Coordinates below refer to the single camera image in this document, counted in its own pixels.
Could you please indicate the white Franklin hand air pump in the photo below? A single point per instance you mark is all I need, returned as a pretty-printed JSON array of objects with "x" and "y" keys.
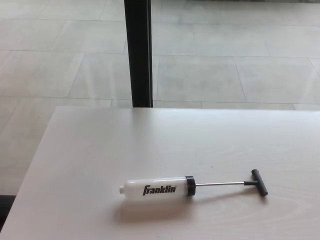
[{"x": 155, "y": 187}]

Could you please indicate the black vertical metal post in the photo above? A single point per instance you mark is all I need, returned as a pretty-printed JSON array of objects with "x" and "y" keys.
[{"x": 137, "y": 50}]

